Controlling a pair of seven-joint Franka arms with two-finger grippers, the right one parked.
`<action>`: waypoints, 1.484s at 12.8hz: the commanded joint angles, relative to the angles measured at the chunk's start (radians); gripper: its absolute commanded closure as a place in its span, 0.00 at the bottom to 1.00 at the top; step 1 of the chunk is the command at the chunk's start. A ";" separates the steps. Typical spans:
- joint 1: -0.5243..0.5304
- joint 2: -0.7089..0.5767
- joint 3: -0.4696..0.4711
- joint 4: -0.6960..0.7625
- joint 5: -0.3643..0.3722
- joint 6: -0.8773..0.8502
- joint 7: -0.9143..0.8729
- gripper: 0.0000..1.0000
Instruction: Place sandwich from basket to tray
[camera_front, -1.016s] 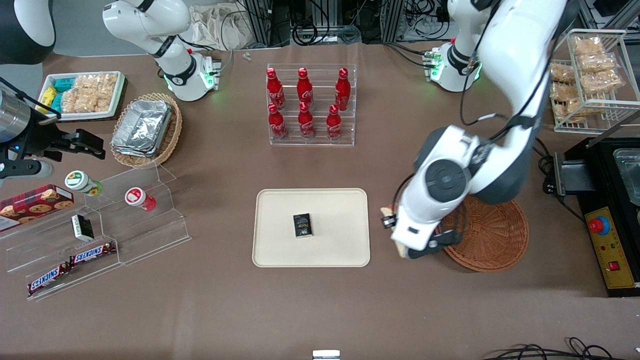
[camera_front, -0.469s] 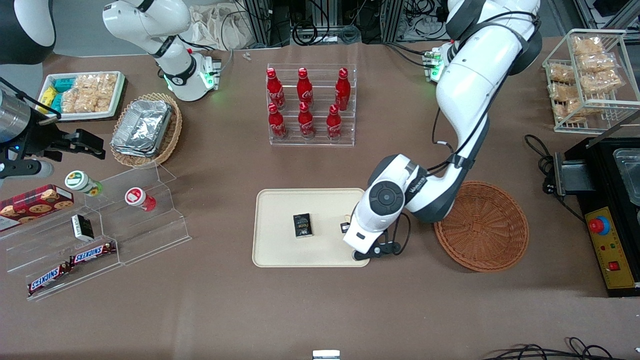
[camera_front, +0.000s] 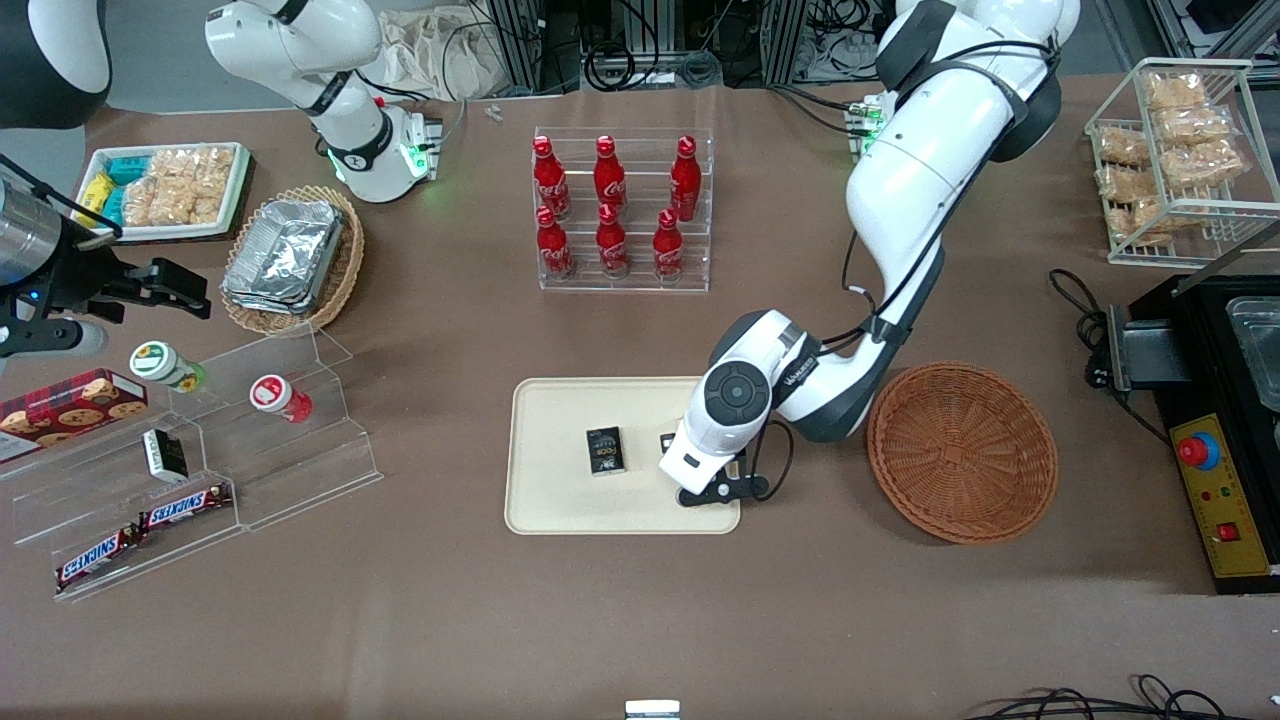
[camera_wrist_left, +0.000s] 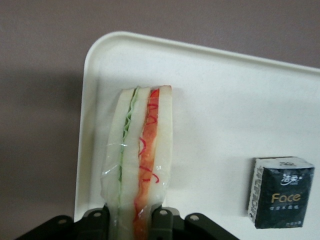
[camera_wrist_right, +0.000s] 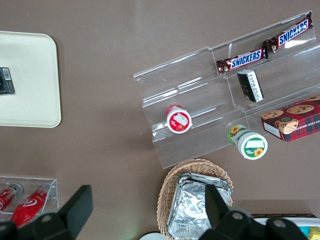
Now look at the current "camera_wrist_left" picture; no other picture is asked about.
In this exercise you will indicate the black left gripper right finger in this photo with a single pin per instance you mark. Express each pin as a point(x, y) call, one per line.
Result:
point(165, 222)

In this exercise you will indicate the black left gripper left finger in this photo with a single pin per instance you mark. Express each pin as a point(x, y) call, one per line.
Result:
point(95, 222)

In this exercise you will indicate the triangle sandwich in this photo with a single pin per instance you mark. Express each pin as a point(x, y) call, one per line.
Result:
point(140, 155)

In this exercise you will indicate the cream plastic tray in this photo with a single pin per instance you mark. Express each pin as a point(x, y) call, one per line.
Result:
point(212, 112)

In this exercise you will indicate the black tissue pack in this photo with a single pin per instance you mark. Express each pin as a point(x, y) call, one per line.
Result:
point(282, 192)

